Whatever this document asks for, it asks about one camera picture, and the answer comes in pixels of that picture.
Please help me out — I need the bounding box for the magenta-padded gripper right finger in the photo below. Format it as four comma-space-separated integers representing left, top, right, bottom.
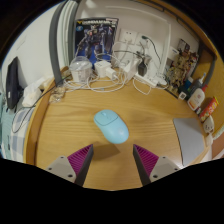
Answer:
132, 143, 181, 187

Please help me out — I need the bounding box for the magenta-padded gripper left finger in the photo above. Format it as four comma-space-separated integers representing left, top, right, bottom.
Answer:
44, 143, 95, 188

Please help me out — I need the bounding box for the light blue computer mouse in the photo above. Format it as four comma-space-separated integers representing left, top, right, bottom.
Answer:
93, 109, 130, 145

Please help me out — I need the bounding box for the grey mouse pad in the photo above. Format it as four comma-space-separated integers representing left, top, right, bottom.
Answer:
172, 117, 206, 168

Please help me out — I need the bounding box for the small white container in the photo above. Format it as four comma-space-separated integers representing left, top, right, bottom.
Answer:
204, 133, 214, 148

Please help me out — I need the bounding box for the blue plaid blanket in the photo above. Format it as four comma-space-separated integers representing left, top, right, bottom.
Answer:
8, 104, 36, 158

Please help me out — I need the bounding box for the red and yellow chips can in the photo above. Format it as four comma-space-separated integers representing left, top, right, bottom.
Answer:
199, 96, 220, 123

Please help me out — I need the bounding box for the white lotion bottle red cap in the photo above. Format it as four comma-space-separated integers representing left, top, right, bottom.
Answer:
187, 84, 208, 112

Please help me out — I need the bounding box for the white crumpled cloth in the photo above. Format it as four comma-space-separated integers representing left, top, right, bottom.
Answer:
21, 77, 54, 108

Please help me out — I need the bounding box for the white power strip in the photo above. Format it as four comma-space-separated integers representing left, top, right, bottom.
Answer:
133, 73, 168, 88

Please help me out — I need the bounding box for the brown tree creature figure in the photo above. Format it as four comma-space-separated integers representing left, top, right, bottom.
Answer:
165, 53, 194, 94

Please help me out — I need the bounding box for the black backpack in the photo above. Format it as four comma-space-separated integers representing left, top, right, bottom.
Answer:
5, 56, 24, 111

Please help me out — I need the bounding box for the clear domed plastic container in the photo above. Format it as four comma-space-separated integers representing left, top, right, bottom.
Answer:
69, 55, 94, 84

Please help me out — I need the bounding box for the white charger block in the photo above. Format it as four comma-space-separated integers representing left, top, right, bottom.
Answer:
94, 59, 118, 80

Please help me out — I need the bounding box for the colourful figure picture box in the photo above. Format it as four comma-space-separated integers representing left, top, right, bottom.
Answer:
176, 38, 201, 64

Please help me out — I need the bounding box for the blue robot model kit box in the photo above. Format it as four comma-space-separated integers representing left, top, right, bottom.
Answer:
73, 17, 120, 64

